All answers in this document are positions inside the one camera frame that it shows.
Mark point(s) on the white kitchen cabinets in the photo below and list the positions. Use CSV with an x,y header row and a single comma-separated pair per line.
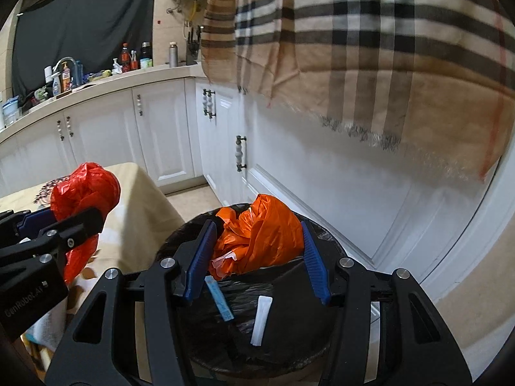
x,y
389,209

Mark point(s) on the black window curtain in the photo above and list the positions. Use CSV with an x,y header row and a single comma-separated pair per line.
x,y
89,31

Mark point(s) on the blue strip in bin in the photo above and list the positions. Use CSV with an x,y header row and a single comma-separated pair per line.
x,y
219,298

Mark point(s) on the red plastic bag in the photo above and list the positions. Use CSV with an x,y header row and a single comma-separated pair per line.
x,y
89,186

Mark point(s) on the dark sauce bottle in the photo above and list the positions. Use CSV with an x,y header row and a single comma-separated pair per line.
x,y
125,59

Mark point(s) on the orange dish soap bottle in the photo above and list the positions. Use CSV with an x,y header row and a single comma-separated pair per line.
x,y
66,78

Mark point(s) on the steel thermos bottle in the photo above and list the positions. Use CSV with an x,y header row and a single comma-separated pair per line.
x,y
173,55

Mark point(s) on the chrome faucet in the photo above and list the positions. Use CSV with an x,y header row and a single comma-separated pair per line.
x,y
73,65

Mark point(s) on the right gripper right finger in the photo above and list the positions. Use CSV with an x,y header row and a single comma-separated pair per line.
x,y
315,266

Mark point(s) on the dark jar green label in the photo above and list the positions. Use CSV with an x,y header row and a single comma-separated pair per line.
x,y
146,59

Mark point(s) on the white spray bottle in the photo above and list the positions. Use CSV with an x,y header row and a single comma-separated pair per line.
x,y
56,84

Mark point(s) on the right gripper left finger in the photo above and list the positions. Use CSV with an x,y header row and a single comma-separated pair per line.
x,y
197,264

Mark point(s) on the plaid beige scarf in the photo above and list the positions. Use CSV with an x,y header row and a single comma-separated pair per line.
x,y
433,76

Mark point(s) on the black knife block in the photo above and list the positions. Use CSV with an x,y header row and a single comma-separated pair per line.
x,y
193,45

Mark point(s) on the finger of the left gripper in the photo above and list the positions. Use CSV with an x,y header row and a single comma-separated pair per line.
x,y
36,221
76,230

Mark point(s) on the orange plastic bag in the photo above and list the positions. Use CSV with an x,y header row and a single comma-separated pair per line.
x,y
266,234

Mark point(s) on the white strip in bin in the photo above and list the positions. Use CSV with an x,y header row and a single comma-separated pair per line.
x,y
263,309

